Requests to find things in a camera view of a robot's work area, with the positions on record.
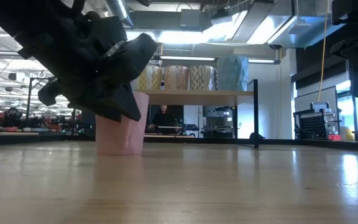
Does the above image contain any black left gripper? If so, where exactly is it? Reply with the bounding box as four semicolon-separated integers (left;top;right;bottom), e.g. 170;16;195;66
17;12;158;123

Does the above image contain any pink faceted mug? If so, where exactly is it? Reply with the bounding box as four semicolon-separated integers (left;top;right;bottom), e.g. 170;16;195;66
95;91;150;156

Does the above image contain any yellow patterned mug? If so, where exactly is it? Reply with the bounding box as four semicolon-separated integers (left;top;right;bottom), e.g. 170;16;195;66
132;63;163;91

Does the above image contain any orange patterned mug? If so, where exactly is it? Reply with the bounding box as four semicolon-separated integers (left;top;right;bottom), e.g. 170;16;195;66
163;64;190;91

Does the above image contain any tan diamond patterned mug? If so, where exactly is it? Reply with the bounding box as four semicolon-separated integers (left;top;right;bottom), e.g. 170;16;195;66
188;64;214;91

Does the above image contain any black geometric patterned white mug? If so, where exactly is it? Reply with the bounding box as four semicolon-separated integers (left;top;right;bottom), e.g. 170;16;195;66
212;67;221;91

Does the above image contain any blue faceted mug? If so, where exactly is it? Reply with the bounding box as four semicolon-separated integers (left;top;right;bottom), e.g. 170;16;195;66
216;55;250;91

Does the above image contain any black cabinet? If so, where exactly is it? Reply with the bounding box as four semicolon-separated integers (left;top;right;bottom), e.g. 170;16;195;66
81;108;96;138

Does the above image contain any person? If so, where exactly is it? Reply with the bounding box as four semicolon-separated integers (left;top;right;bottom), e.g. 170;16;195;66
147;105;180;135

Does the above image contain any yellow container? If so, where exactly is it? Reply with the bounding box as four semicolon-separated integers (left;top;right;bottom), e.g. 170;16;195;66
340;126;356;142

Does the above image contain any linear ceiling light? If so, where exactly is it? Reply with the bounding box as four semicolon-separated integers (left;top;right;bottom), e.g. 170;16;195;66
159;55;216;62
247;58;281;65

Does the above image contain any black equipment cart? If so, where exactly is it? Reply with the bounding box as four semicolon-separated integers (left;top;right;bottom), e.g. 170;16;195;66
202;105;234;139

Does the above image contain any grey ceiling box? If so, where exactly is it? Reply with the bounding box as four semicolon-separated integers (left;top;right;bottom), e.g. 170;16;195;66
180;8;202;31

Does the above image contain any yellow hanging cord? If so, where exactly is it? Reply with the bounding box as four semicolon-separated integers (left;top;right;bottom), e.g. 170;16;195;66
317;0;329;103

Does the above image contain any wooden shelf with black frame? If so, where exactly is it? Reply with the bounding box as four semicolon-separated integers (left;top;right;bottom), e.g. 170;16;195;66
141;78;260;149

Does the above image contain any black background frame rig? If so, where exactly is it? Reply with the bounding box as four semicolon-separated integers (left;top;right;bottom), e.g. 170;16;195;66
25;77;58;125

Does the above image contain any silver ventilation duct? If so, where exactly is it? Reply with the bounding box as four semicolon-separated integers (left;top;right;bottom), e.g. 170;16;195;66
104;0;135;29

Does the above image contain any black table frame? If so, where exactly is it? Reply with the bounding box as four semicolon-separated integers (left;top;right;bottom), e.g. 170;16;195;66
0;132;358;153

